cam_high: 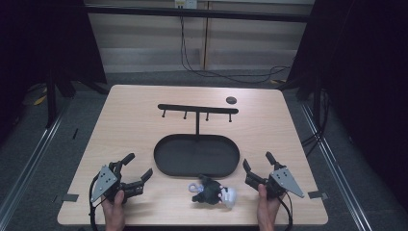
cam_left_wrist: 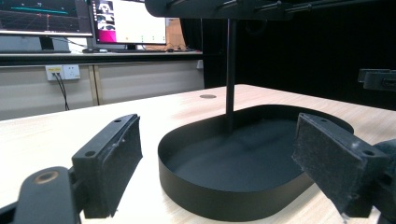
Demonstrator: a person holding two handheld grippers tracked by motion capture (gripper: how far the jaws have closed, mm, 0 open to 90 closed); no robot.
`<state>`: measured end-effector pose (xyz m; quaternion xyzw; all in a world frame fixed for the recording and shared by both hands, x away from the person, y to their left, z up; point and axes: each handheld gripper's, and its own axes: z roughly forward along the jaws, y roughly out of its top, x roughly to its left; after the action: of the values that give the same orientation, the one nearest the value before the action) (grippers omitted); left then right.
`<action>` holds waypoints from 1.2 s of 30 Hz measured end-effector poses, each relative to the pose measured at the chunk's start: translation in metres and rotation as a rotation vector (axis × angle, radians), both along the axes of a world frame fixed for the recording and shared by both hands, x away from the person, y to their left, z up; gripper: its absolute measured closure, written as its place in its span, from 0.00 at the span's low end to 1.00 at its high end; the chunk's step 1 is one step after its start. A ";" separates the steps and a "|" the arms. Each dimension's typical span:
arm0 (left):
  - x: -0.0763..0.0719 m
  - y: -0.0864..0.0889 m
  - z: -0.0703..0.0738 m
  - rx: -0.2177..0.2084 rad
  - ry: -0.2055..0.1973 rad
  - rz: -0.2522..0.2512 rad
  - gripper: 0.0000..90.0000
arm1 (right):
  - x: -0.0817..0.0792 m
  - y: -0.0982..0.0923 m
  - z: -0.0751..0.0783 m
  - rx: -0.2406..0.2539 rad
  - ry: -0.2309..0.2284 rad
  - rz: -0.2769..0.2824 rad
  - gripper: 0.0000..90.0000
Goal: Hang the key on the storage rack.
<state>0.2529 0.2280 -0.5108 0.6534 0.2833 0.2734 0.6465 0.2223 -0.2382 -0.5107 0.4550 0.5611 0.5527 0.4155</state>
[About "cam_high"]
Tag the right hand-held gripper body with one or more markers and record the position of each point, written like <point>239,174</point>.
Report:
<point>285,181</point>

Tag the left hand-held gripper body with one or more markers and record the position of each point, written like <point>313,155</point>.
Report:
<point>106,181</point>

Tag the black hook rack with tray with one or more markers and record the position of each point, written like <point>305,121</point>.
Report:
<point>196,155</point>

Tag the person's left hand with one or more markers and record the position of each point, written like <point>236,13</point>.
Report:
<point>114,211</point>

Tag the person's right hand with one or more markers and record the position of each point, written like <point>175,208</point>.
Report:
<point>267,210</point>

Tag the grey tape piece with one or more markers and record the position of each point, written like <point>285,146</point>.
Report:
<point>317,194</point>
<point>70,197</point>

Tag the black floor tape strip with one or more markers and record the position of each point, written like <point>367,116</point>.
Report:
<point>75,133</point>

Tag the small black round disc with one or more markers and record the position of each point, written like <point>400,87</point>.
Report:
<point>231,100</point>

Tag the yellow tape strip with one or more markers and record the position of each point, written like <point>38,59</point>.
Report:
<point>40,100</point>

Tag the black curtain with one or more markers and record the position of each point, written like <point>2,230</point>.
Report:
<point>38,48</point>
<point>362,80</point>

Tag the metal floor rail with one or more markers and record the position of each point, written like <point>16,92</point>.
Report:
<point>336,173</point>
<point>29,166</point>

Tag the black horizontal frame bar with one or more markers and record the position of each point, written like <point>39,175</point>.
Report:
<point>198,13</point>

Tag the white wall socket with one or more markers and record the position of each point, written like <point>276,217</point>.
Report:
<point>186,3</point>

